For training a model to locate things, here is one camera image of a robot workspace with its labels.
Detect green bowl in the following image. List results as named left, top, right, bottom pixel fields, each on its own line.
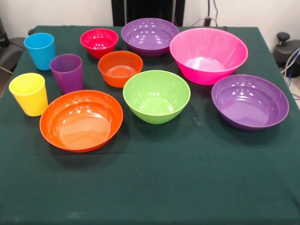
left=122, top=69, right=191, bottom=125

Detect large pink bowl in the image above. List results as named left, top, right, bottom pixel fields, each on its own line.
left=169, top=27, right=249, bottom=85

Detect blue plastic cup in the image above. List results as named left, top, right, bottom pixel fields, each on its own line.
left=23, top=32, right=56, bottom=71

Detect dark green table cloth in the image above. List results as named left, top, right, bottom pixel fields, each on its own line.
left=0, top=25, right=300, bottom=225

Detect purple bowl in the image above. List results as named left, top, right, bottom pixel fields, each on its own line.
left=211, top=74, right=290, bottom=131
left=120, top=18, right=180, bottom=58

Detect grey and blue cables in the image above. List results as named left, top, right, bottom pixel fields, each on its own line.
left=280, top=46, right=300, bottom=78

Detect black hanging cable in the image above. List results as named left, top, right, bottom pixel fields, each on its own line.
left=212, top=0, right=220, bottom=26

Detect small orange bowl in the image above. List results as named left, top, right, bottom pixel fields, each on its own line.
left=97, top=50, right=143, bottom=89

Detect black chair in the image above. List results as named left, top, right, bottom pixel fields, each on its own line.
left=0, top=16, right=25, bottom=75

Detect grey cable with plug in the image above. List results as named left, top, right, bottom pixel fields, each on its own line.
left=191, top=16, right=219, bottom=28

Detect purple plastic cup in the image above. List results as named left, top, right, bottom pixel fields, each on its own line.
left=49, top=53, right=83, bottom=95

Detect yellow plastic cup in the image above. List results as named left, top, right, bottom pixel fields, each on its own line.
left=8, top=73, right=49, bottom=117

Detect black equipment with knob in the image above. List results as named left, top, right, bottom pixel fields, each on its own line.
left=273, top=32, right=300, bottom=78

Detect large orange bowl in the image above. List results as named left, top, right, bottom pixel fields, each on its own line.
left=39, top=90, right=124, bottom=153

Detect small red bowl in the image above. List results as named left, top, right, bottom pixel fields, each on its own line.
left=80, top=28, right=119, bottom=60

